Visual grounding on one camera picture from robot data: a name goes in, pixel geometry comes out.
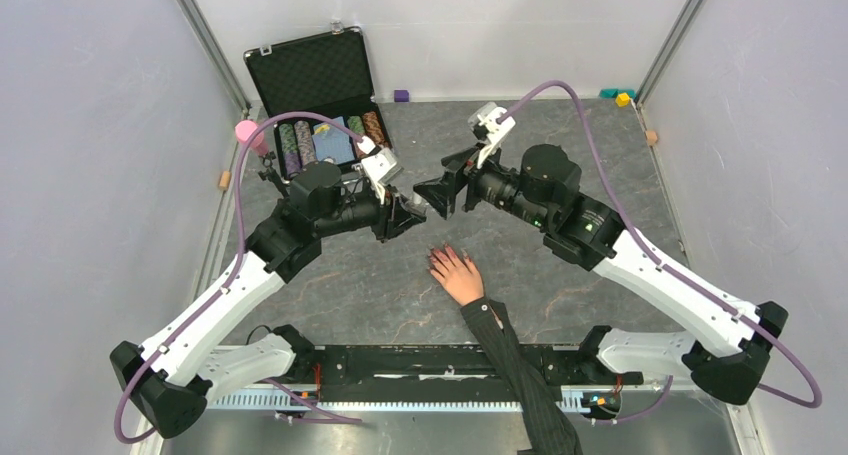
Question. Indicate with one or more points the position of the clear nail polish bottle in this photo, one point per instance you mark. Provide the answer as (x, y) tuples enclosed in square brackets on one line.
[(418, 206)]

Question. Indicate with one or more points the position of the mannequin hand with red nails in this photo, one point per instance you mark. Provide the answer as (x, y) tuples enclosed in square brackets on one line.
[(458, 275)]

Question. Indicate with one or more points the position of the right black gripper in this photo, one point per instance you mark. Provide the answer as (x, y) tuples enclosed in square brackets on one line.
[(460, 169)]

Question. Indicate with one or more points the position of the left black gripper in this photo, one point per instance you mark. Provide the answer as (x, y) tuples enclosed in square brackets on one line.
[(395, 218)]

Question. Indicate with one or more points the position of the black poker chip case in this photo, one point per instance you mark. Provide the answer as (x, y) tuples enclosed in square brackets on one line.
[(327, 74)]

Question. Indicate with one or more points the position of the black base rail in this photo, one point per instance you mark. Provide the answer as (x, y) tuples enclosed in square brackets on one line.
[(427, 378)]

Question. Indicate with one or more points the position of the pink microphone on tripod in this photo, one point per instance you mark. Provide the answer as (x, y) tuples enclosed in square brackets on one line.
[(243, 132)]

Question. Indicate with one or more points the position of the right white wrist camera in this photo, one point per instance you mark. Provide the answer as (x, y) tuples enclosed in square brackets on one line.
[(490, 125)]

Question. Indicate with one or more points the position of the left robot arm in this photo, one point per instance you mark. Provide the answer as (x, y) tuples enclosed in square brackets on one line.
[(173, 375)]

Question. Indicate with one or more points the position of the tan block left wall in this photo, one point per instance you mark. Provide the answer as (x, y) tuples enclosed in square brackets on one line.
[(224, 180)]

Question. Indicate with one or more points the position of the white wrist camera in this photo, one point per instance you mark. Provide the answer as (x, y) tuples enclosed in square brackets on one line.
[(490, 125), (380, 166)]

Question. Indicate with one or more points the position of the yellow cube in corner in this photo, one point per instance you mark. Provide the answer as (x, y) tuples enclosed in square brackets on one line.
[(623, 99)]

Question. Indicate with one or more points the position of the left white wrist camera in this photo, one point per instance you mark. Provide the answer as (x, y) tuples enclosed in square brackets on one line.
[(380, 166)]

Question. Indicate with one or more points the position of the teal block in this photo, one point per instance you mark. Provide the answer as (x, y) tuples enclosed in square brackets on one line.
[(613, 93)]

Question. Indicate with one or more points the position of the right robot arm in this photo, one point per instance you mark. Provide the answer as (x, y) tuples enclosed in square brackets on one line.
[(724, 344)]

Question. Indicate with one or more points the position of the black pinstripe sleeve forearm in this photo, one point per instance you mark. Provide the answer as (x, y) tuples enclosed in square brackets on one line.
[(548, 429)]

